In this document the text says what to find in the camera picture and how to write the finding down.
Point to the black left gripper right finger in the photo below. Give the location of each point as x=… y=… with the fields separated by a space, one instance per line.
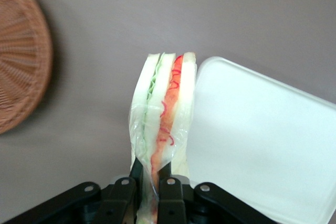
x=172 y=200

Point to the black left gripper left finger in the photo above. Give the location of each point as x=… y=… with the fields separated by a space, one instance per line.
x=118 y=200

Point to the triangle sandwich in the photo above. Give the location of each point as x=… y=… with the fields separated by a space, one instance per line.
x=168 y=98

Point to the cream rectangular tray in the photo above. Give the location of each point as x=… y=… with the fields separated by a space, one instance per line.
x=262 y=134

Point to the brown round wicker basket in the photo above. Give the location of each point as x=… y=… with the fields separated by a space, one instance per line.
x=21 y=51

